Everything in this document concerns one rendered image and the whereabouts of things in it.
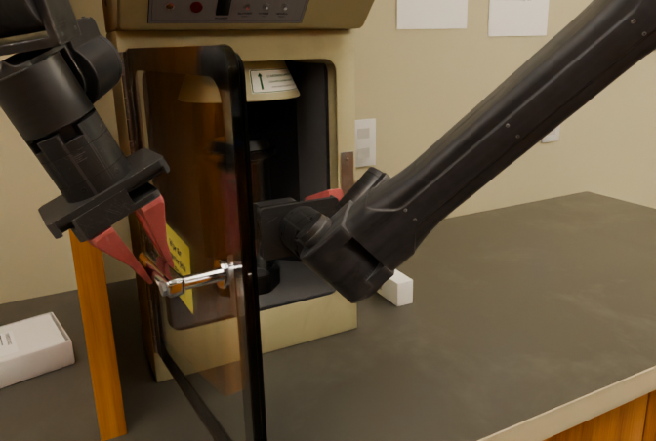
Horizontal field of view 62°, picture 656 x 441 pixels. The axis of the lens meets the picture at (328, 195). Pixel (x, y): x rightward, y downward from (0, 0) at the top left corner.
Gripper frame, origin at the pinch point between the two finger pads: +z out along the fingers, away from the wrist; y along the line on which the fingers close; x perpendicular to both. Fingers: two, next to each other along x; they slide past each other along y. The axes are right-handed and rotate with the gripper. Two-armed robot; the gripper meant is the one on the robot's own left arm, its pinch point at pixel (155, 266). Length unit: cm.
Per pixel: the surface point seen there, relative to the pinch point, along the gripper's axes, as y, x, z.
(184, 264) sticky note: -2.8, -5.4, 3.9
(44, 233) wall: 9, -67, 11
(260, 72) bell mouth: -27.0, -22.8, -5.4
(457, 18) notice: -96, -56, 14
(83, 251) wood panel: 4.4, -14.2, -0.1
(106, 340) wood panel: 8.0, -14.3, 10.5
